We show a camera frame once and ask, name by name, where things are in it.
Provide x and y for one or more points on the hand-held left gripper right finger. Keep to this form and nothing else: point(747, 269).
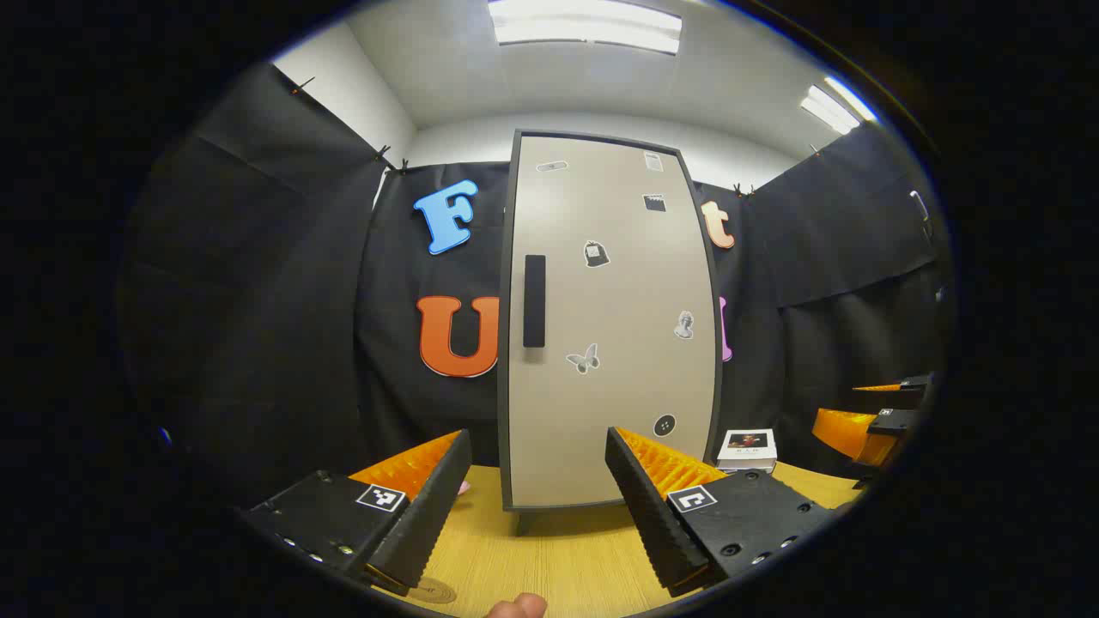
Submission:
point(652, 515)

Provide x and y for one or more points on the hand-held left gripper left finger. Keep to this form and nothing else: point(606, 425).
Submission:
point(429, 506)

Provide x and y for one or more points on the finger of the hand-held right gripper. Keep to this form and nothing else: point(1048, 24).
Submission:
point(914, 382)
point(850, 433)

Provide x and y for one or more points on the round wooden coaster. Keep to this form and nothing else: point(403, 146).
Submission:
point(434, 590)

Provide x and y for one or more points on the dark grey cabinet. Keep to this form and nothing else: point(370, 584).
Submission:
point(525, 520)

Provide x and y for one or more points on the beige cabinet door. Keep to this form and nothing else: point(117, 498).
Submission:
point(618, 386)

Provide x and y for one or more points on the small white printed box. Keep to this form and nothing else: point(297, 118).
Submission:
point(747, 461)

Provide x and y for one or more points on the black backdrop cloth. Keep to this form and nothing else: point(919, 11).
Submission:
point(258, 300)

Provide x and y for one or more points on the narrow ceiling light panel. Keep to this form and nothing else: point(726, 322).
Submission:
point(833, 107)

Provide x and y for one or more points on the large ceiling light panel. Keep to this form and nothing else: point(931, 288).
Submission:
point(584, 26)

